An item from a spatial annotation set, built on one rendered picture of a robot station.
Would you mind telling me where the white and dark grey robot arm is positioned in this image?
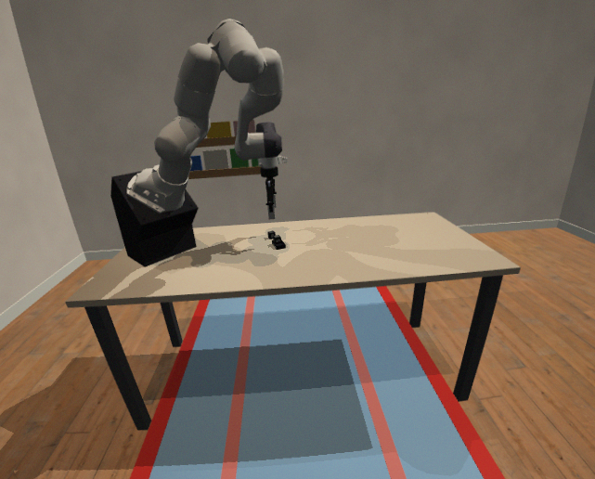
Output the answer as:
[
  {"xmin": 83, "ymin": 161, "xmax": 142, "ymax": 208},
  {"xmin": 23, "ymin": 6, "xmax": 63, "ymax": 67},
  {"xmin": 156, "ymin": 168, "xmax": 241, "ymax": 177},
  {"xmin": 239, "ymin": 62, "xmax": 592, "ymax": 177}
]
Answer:
[{"xmin": 126, "ymin": 19, "xmax": 288, "ymax": 214}]

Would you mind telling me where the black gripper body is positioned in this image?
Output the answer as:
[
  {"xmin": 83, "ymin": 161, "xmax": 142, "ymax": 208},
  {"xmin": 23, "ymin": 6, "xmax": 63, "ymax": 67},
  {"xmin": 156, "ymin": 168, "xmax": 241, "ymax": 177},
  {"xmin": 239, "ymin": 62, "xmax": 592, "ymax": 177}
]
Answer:
[{"xmin": 261, "ymin": 167, "xmax": 278, "ymax": 182}]

